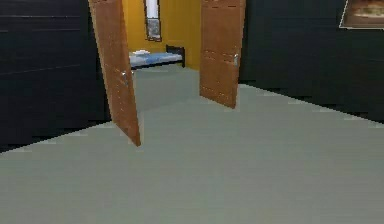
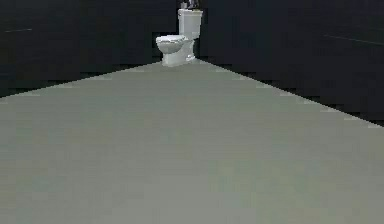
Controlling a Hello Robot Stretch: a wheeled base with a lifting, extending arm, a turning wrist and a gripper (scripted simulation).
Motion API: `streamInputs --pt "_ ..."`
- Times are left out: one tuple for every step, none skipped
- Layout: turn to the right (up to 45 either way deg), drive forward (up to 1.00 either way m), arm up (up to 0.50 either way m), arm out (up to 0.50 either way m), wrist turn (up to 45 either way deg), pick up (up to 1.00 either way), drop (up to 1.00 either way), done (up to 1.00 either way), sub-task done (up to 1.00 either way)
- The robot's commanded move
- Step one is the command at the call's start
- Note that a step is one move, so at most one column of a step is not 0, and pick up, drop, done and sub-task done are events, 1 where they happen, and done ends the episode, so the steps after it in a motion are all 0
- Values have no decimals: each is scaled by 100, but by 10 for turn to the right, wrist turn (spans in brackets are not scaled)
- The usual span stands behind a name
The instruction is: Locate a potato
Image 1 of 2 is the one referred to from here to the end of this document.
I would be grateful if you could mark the black bed with blue cover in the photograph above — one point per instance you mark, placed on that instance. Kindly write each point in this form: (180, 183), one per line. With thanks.
(156, 58)

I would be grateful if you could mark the brown wooden room door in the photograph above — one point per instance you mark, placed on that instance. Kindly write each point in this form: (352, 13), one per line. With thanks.
(115, 66)
(220, 50)

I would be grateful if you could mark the white pillow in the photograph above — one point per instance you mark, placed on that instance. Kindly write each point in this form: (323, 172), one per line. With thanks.
(141, 52)

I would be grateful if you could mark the dark framed window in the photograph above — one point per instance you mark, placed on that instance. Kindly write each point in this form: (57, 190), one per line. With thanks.
(153, 20)

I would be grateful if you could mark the white framed wall picture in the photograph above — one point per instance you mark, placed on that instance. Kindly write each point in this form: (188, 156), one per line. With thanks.
(365, 14)

